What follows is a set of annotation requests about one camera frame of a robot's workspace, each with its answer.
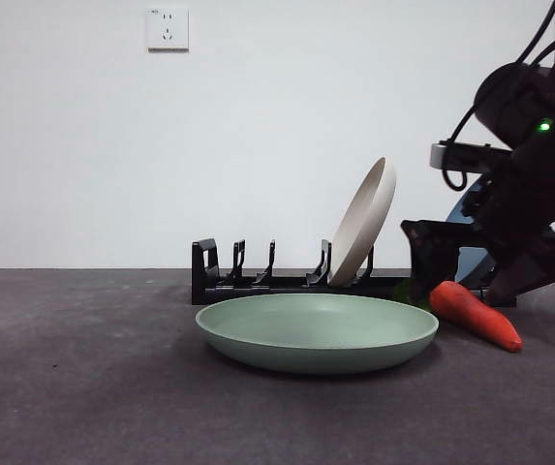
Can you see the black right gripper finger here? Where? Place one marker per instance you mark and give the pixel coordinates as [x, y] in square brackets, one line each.
[531, 276]
[434, 261]

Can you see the orange carrot with green leaves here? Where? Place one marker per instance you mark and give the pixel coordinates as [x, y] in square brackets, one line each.
[475, 315]

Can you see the green plate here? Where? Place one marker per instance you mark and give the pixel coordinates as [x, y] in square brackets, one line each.
[316, 334]

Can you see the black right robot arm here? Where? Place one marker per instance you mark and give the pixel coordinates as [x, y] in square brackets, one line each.
[538, 184]

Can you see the blue plate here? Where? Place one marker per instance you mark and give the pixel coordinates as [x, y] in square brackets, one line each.
[471, 264]

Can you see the beige plate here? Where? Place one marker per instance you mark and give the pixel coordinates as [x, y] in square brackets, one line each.
[364, 223]

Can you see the black plate rack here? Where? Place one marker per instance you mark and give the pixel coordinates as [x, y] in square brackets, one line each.
[277, 286]

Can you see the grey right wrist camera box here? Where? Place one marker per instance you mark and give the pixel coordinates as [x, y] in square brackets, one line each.
[439, 155]

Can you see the white wall socket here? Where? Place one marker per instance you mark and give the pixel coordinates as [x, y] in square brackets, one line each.
[168, 29]

